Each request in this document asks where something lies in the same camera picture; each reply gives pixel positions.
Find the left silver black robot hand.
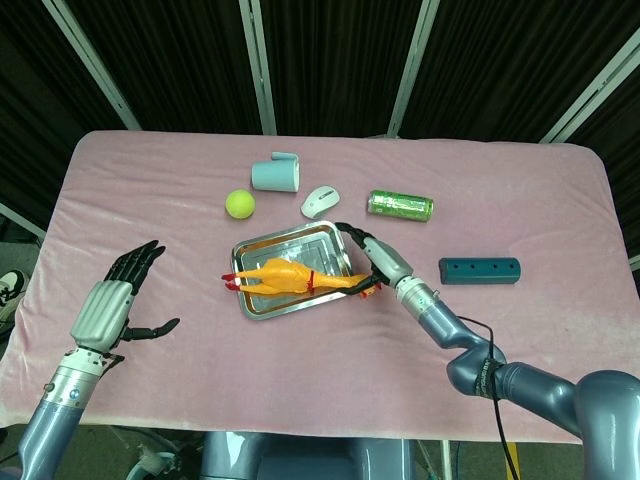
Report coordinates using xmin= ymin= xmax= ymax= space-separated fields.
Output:
xmin=69 ymin=239 xmax=181 ymax=354

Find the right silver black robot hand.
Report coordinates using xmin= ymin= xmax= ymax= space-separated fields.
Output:
xmin=334 ymin=221 xmax=416 ymax=301

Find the stainless steel tray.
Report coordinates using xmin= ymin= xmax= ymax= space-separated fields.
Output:
xmin=229 ymin=219 xmax=356 ymax=324

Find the yellow rubber chicken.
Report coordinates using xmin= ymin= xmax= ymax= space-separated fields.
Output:
xmin=221 ymin=257 xmax=386 ymax=301

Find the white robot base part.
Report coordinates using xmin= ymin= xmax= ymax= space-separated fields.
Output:
xmin=124 ymin=439 xmax=201 ymax=480

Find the pink cloth-covered table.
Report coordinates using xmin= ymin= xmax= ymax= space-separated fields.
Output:
xmin=0 ymin=129 xmax=640 ymax=446

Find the green drink can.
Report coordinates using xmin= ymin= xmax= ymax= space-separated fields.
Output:
xmin=367 ymin=189 xmax=435 ymax=224

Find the white computer mouse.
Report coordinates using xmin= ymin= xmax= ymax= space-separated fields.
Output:
xmin=299 ymin=185 xmax=342 ymax=220

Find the black white sneaker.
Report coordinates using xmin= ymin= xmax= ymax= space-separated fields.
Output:
xmin=0 ymin=269 xmax=31 ymax=326

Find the teal block with holes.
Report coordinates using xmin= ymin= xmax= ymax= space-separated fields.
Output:
xmin=438 ymin=256 xmax=523 ymax=287

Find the light blue cup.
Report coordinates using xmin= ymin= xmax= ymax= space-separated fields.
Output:
xmin=249 ymin=151 xmax=302 ymax=194

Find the yellow-green tennis ball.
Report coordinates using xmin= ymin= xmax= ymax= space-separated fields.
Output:
xmin=224 ymin=189 xmax=257 ymax=220

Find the blue-grey robot torso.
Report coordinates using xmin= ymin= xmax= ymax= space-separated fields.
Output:
xmin=199 ymin=430 xmax=416 ymax=480

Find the black curtain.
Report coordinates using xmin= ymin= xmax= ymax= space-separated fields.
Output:
xmin=0 ymin=0 xmax=640 ymax=301

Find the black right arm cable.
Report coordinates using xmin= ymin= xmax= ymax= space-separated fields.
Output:
xmin=457 ymin=315 xmax=521 ymax=480

